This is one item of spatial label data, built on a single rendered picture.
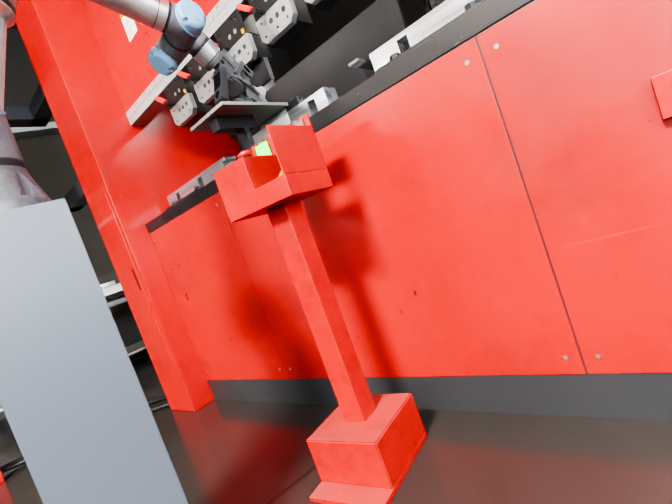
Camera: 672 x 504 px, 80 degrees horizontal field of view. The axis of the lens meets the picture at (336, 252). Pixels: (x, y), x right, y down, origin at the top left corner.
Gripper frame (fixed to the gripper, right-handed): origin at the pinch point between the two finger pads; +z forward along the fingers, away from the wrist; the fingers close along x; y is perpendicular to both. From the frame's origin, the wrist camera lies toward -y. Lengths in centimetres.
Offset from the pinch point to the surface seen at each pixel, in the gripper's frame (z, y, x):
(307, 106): 6.9, -1.2, -16.3
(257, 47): -12.0, 17.0, -3.9
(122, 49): -44, 41, 68
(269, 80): -3.2, 10.5, -3.2
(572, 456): 63, -82, -67
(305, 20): -8.4, 16.7, -23.9
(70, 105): -46, 15, 89
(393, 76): 7, -17, -52
